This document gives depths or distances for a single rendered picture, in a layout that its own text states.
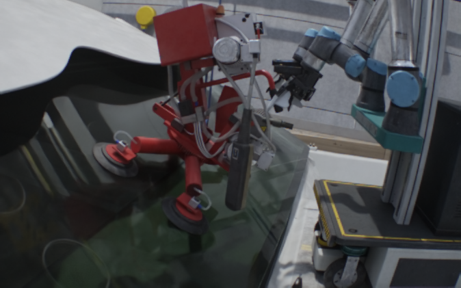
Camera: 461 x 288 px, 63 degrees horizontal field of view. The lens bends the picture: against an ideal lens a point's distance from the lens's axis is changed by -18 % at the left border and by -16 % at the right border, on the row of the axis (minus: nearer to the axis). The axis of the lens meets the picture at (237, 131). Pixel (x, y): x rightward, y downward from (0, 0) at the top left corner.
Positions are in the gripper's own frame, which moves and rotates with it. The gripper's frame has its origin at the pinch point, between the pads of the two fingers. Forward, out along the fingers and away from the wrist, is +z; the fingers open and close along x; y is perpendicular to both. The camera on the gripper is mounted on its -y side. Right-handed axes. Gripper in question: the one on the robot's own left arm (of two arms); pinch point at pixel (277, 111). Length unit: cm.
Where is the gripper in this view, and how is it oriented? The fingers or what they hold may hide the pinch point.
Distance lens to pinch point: 159.8
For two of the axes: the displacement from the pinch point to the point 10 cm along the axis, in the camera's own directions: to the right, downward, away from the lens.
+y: 6.8, 6.1, -4.1
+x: 5.5, -0.5, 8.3
